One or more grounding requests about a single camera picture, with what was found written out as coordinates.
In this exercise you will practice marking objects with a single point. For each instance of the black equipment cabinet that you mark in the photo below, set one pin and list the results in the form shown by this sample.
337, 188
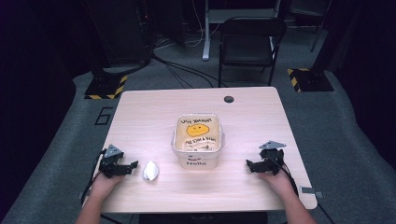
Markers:
127, 31

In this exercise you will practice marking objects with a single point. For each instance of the black yellow striped stand base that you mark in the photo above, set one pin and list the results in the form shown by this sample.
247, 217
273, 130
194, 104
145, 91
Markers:
311, 80
106, 87

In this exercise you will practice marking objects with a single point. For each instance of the person's right hand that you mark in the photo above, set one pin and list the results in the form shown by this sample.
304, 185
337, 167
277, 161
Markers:
278, 183

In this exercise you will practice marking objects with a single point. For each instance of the white desk frame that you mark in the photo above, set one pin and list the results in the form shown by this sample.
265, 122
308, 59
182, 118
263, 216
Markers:
206, 31

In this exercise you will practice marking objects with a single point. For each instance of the grey metal table clamp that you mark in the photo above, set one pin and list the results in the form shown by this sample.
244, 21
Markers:
311, 190
82, 194

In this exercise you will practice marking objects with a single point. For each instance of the white plastic bin with drawing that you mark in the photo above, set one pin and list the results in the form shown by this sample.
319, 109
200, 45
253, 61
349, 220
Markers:
197, 141

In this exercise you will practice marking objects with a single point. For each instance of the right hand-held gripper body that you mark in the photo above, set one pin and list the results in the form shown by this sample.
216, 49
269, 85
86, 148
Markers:
272, 158

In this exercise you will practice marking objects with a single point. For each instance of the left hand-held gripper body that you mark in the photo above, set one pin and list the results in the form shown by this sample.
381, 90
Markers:
109, 157

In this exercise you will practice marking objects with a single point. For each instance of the person's left hand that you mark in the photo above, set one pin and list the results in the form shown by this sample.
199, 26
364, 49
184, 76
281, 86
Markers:
104, 185

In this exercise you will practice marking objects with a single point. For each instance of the black folding chair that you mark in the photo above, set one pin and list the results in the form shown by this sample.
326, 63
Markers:
249, 46

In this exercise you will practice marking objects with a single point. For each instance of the crumpled silver foil piece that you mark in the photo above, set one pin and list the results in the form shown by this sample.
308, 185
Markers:
151, 171

